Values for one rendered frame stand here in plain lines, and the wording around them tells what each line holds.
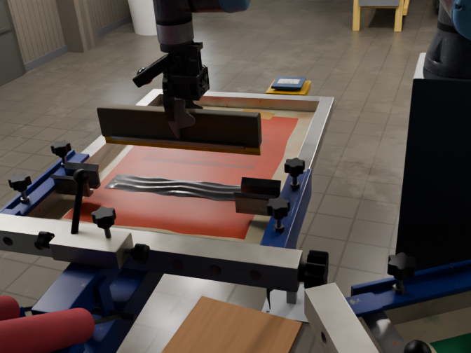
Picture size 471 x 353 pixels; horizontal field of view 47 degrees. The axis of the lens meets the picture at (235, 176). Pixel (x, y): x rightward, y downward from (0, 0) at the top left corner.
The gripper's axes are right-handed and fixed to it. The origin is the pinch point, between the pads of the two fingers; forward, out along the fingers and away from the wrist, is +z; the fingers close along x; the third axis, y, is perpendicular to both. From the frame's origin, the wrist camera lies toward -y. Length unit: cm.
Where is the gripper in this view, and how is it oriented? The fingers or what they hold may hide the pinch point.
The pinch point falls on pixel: (178, 129)
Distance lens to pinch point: 124.4
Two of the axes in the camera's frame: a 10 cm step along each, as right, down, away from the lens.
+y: 9.6, 0.8, -2.7
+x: 2.8, -4.9, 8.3
